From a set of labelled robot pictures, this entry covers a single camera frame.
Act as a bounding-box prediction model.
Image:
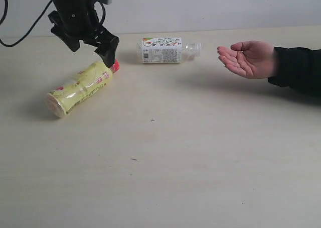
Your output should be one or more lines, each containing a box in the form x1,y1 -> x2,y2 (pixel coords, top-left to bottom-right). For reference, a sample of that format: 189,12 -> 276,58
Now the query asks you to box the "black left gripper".
48,0 -> 119,68

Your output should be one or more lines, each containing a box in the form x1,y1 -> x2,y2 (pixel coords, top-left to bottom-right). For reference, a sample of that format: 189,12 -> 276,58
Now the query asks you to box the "yellow bottle red cap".
45,61 -> 120,118

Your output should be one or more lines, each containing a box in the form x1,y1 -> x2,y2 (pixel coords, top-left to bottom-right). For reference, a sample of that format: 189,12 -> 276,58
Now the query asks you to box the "clear bottle floral white label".
136,37 -> 202,64

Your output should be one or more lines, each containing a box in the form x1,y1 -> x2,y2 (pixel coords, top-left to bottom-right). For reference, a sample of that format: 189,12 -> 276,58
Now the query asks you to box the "black sleeved forearm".
268,47 -> 320,97

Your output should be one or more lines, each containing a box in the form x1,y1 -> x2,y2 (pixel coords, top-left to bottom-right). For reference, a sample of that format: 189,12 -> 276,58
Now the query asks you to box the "person's open hand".
217,41 -> 277,79

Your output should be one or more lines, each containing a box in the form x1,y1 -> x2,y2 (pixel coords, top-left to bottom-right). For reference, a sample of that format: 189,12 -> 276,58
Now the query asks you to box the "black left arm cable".
0,0 -> 54,47

